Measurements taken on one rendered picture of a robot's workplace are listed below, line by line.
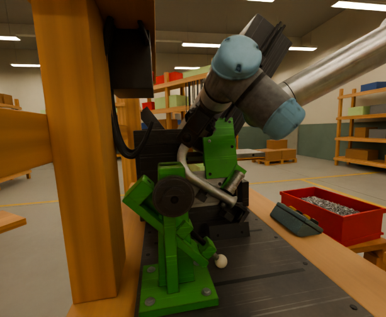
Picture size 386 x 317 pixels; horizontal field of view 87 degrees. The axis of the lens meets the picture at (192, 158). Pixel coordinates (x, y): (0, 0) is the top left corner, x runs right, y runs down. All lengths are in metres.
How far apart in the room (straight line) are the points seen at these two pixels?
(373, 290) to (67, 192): 0.64
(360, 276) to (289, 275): 0.15
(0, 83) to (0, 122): 11.12
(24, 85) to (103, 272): 10.69
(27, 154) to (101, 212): 0.17
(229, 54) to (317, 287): 0.49
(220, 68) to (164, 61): 9.72
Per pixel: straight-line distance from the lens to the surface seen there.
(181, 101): 3.99
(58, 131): 0.45
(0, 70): 11.53
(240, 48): 0.38
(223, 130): 0.72
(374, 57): 0.59
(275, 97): 0.38
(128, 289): 0.57
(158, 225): 0.41
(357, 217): 0.94
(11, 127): 0.38
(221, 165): 0.69
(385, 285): 0.64
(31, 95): 10.90
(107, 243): 0.49
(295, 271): 0.59
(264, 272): 0.57
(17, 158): 0.38
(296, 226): 0.73
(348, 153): 7.14
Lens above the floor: 1.24
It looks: 8 degrees down
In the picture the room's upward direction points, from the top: 2 degrees counter-clockwise
